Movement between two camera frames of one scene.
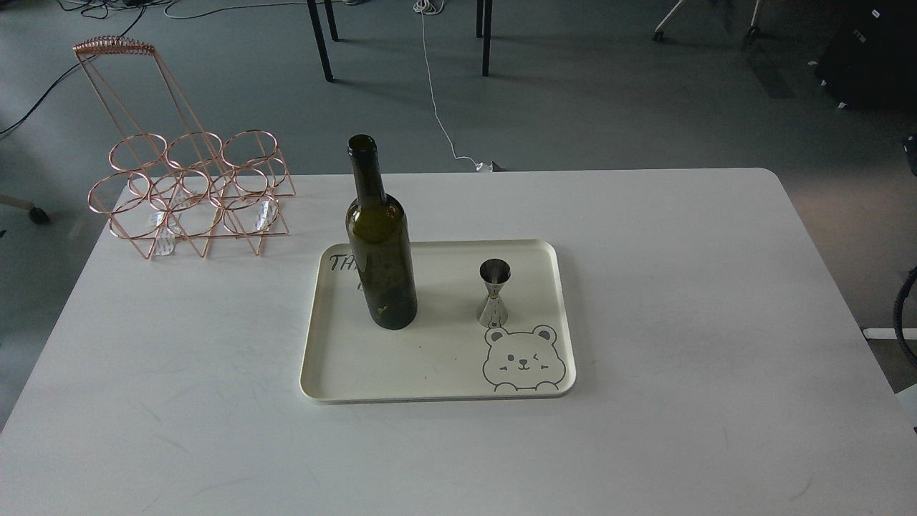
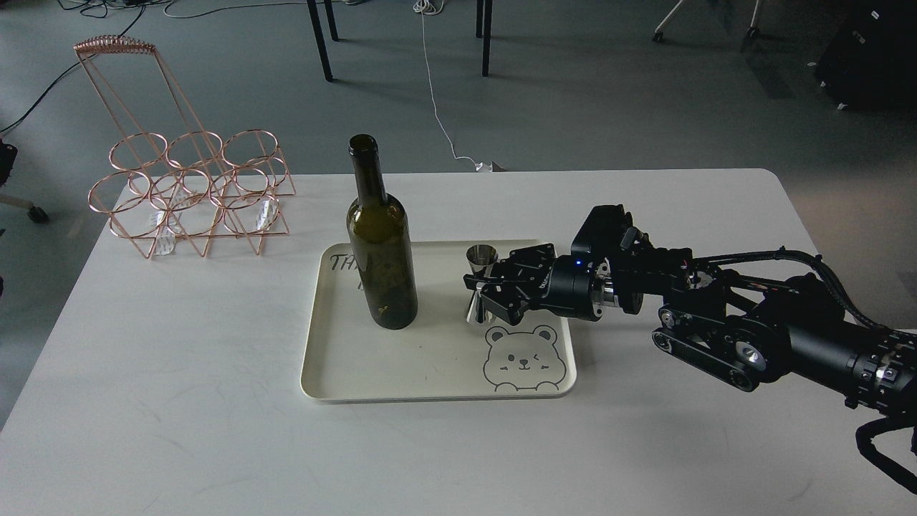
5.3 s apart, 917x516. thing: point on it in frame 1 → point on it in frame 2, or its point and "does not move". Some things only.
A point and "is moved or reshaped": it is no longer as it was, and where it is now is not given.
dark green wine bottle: [380, 241] does not move
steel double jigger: [493, 272] is moved or reshaped
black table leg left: [315, 16] does not move
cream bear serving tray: [445, 355] does not move
